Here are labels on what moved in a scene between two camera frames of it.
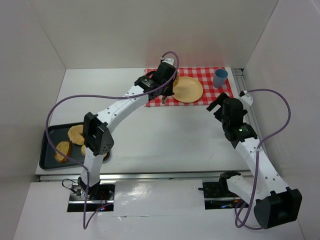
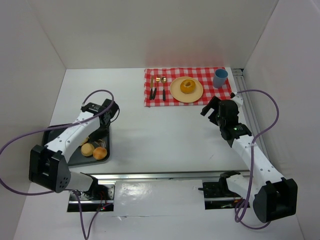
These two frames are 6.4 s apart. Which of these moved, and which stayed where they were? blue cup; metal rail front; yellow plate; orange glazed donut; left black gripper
Moved: orange glazed donut; left black gripper
Stayed: yellow plate; blue cup; metal rail front
